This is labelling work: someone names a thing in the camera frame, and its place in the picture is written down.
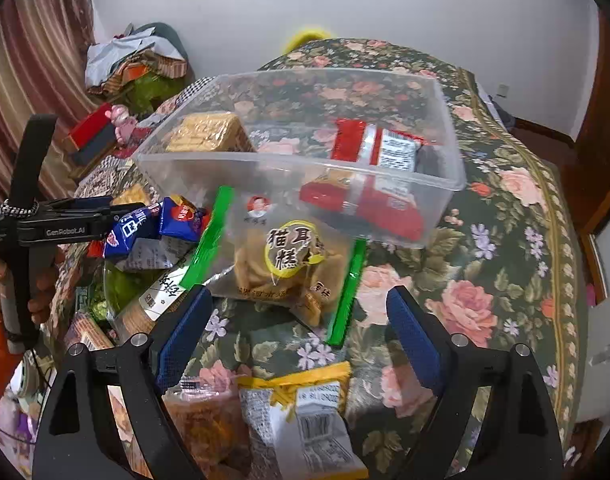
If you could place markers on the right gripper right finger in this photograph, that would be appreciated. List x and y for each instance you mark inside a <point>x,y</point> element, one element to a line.
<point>519,437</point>

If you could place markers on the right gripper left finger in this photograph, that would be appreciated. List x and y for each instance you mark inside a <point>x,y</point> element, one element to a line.
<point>78,436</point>

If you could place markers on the long pink biscuit pack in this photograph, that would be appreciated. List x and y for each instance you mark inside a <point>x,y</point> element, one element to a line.
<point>84,329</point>

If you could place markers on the green jelly cup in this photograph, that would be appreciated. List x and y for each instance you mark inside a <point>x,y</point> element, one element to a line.
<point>120,287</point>

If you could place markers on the clear bag fried snacks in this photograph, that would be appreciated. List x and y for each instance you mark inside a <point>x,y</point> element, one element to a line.
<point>209,420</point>

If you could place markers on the blue snack bag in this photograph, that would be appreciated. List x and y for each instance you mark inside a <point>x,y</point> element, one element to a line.
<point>155,237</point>

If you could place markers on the brown round cracker sleeve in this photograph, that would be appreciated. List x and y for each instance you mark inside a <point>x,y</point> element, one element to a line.
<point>162,295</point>

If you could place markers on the square cracker pack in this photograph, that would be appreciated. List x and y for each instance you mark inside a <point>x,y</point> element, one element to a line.
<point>208,132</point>

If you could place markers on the yellow edged snack packet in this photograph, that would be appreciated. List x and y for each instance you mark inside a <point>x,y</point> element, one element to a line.
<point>296,425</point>

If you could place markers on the green zip cookie bag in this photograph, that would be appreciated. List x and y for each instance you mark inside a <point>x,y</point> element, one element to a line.
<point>266,249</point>

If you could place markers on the red snack bag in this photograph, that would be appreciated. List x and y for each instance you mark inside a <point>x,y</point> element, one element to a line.
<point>383,202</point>

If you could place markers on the clear plastic storage box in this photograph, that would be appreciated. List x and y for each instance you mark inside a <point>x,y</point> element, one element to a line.
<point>290,116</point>

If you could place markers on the red box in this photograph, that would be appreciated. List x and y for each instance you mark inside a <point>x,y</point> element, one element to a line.
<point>90,137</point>

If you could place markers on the pink plush toy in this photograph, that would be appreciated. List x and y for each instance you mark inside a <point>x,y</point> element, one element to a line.
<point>124,124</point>

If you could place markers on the floral green bedspread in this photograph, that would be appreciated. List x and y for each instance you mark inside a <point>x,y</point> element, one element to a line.
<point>502,266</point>

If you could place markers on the striped red curtain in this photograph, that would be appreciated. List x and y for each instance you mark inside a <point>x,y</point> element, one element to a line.
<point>43,48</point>

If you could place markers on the pile of clothes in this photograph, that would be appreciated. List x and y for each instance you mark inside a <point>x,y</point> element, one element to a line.
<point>140,70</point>

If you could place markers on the yellow foam tube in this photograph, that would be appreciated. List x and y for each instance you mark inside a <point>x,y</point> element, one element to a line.
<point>305,36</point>

